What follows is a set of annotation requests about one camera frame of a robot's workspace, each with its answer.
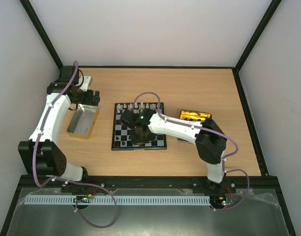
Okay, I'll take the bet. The black silver chess board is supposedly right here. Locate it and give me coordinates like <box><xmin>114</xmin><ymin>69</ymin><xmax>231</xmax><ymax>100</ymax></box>
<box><xmin>111</xmin><ymin>102</ymin><xmax>167</xmax><ymax>150</ymax></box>

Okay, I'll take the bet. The silver gold tin lid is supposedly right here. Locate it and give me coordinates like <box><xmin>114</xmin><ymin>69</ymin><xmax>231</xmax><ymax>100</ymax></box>
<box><xmin>67</xmin><ymin>104</ymin><xmax>99</xmax><ymax>140</ymax></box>

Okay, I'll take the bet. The gold tin with black pieces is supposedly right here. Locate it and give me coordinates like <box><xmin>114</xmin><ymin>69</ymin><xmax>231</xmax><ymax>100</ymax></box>
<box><xmin>179</xmin><ymin>110</ymin><xmax>212</xmax><ymax>122</ymax></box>

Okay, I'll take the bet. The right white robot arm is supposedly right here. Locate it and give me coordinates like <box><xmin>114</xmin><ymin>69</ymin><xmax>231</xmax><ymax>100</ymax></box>
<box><xmin>120</xmin><ymin>109</ymin><xmax>226</xmax><ymax>193</ymax></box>

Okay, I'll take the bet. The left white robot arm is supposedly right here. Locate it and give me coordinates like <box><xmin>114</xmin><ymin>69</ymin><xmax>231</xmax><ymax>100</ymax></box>
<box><xmin>18</xmin><ymin>61</ymin><xmax>100</xmax><ymax>187</ymax></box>

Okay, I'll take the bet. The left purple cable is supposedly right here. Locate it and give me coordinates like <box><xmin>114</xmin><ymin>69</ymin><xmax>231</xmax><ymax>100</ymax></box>
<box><xmin>32</xmin><ymin>60</ymin><xmax>119</xmax><ymax>227</ymax></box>

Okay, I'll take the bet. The purple cable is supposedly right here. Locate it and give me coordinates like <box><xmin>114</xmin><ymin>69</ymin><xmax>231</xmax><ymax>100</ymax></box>
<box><xmin>32</xmin><ymin>60</ymin><xmax>119</xmax><ymax>227</ymax></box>
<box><xmin>133</xmin><ymin>92</ymin><xmax>250</xmax><ymax>212</ymax></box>

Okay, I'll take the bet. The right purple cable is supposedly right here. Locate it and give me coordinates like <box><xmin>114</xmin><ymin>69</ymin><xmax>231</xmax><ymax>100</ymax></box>
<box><xmin>133</xmin><ymin>92</ymin><xmax>250</xmax><ymax>212</ymax></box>

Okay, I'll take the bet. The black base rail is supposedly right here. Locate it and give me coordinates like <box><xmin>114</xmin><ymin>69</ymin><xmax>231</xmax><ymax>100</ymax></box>
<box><xmin>17</xmin><ymin>175</ymin><xmax>281</xmax><ymax>195</ymax></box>

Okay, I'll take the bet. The black aluminium frame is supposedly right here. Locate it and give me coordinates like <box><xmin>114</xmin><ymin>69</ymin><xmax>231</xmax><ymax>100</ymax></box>
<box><xmin>0</xmin><ymin>0</ymin><xmax>296</xmax><ymax>236</ymax></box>

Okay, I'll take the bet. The white slotted cable duct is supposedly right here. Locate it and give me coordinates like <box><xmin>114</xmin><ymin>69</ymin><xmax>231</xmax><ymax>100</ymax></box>
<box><xmin>24</xmin><ymin>195</ymin><xmax>210</xmax><ymax>206</ymax></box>

